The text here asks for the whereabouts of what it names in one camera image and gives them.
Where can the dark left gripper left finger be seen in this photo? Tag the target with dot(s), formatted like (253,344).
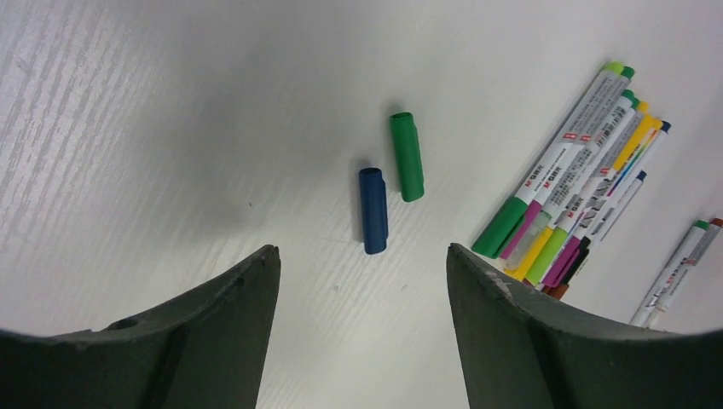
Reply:
(205,348)

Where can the marker with blue cap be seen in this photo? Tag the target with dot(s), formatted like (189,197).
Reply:
(683,272)

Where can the marker with magenta cap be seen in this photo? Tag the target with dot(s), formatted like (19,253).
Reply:
(559,169)

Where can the marker with dark green cap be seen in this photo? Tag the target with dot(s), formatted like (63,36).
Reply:
(685,247)

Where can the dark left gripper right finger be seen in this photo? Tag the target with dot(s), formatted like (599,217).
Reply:
(520,348)

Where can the marker with yellow cap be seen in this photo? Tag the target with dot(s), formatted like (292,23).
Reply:
(582,180)

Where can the blue pen cap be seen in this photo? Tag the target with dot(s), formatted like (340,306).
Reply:
(374,216)

